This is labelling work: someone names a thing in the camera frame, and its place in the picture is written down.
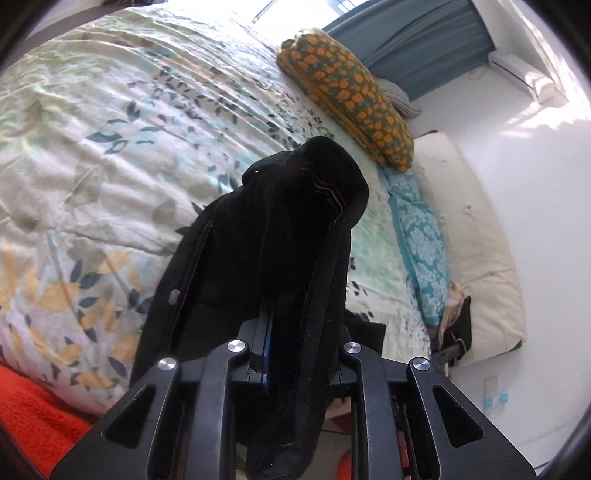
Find teal curtain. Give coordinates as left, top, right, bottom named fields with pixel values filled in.
left=323, top=0, right=497, bottom=100

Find white air conditioner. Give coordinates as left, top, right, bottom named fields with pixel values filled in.
left=488, top=50, right=568, bottom=104

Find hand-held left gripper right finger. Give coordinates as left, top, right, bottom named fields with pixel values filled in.
left=323, top=340, right=539, bottom=480

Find red fuzzy blanket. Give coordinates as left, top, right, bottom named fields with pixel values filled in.
left=0, top=362, right=100, bottom=478

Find black pants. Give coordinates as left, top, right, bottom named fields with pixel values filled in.
left=129, top=136, right=386, bottom=480

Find orange floral pillow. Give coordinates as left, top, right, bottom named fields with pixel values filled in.
left=276, top=28, right=415, bottom=174

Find grey pillow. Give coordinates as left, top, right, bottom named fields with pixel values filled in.
left=381, top=78, right=423, bottom=118

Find teal patterned cloth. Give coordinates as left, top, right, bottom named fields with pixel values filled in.
left=376, top=166, right=451, bottom=328

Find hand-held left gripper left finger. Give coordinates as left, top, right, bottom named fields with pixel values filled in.
left=51, top=295, right=278, bottom=480

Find leaf print comforter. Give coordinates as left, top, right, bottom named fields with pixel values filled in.
left=0, top=4, right=435, bottom=416

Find black bag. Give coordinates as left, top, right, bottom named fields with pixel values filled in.
left=436, top=295, right=474, bottom=367

